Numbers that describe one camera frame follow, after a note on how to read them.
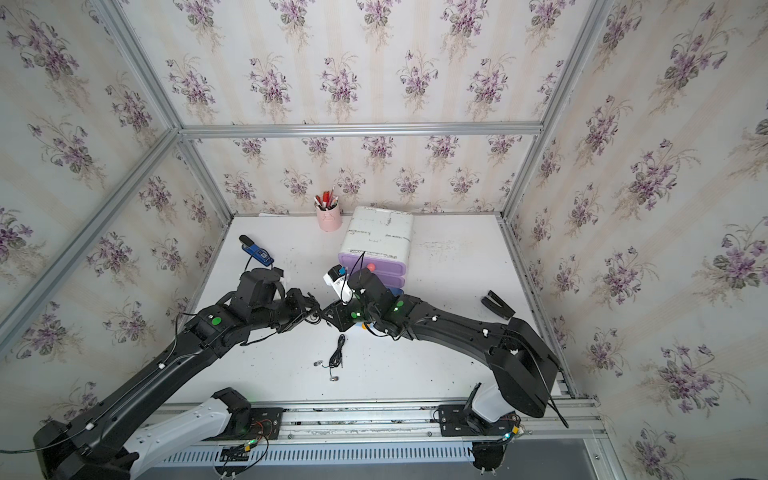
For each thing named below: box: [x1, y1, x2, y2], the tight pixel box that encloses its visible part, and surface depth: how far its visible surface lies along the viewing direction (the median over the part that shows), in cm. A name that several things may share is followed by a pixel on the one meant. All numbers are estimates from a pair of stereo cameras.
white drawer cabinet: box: [338, 206, 414, 283], surface depth 86 cm
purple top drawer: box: [338, 252, 406, 278], surface depth 82 cm
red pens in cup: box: [313, 185, 338, 211], surface depth 113 cm
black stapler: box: [481, 290, 516, 321], surface depth 95 cm
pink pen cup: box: [315, 202, 343, 232], surface depth 112 cm
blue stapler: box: [239, 235, 275, 266], surface depth 108 cm
